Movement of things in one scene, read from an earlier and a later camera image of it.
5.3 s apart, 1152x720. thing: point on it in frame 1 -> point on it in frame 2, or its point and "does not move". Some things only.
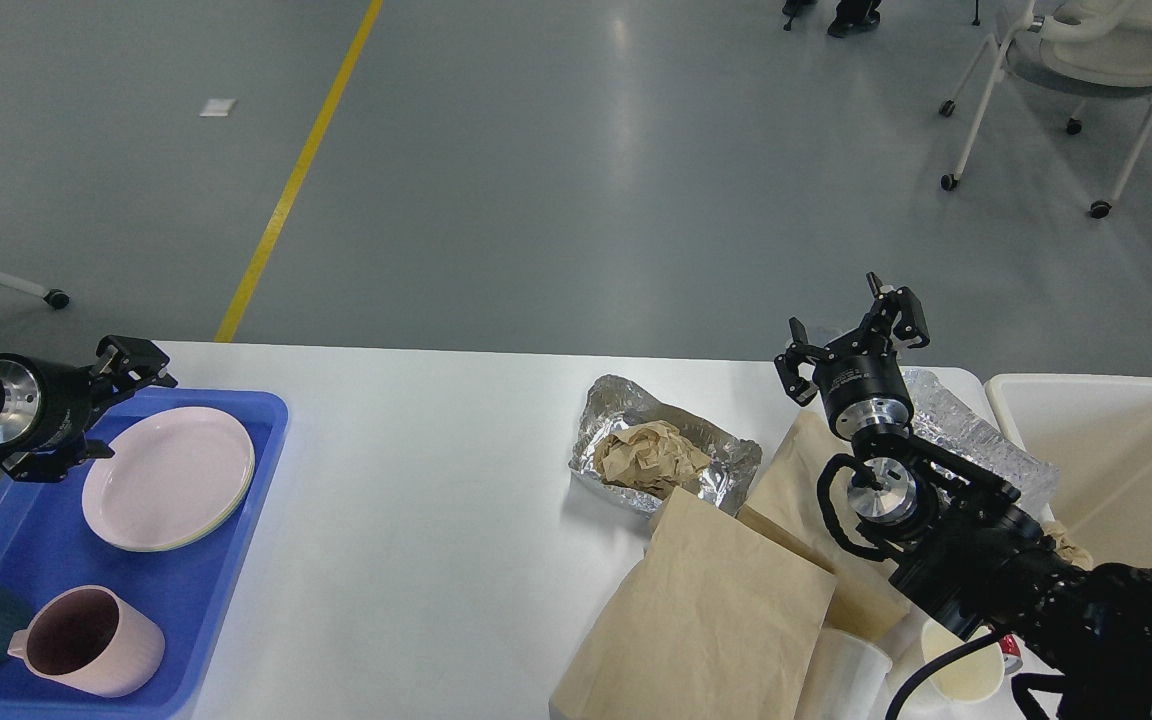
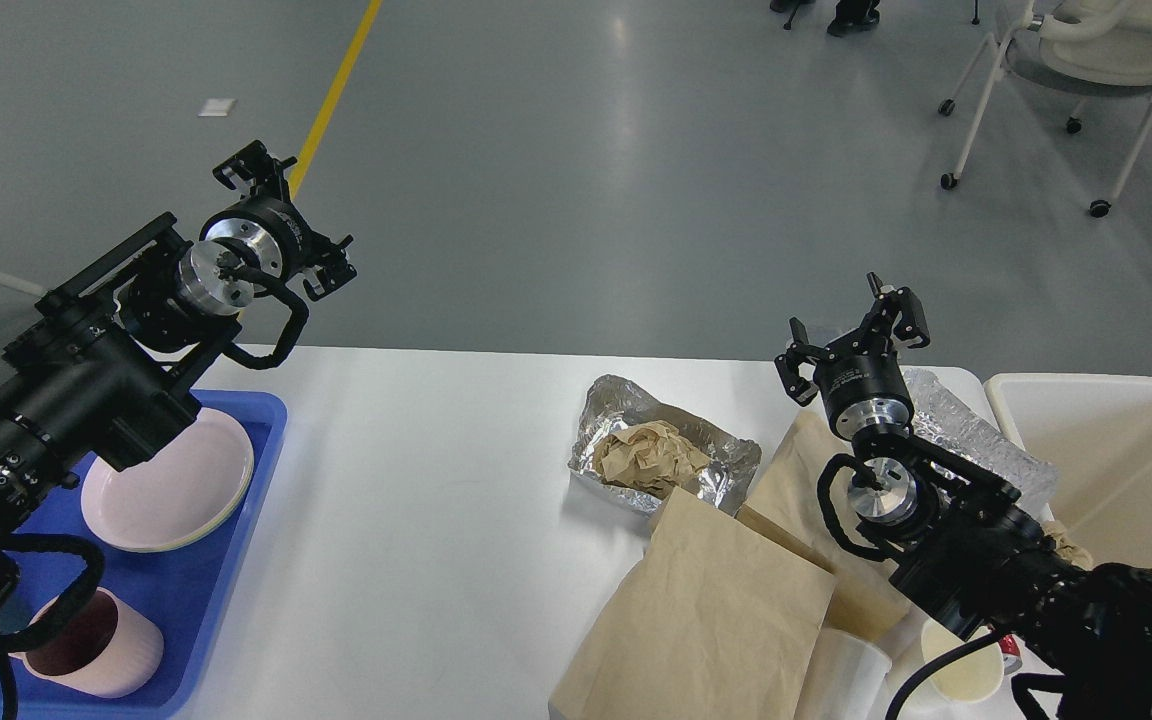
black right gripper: [858, 379] does not move
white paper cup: [971, 677] does not move
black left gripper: [48, 403] -> [269, 230]
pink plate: [177, 474] does not move
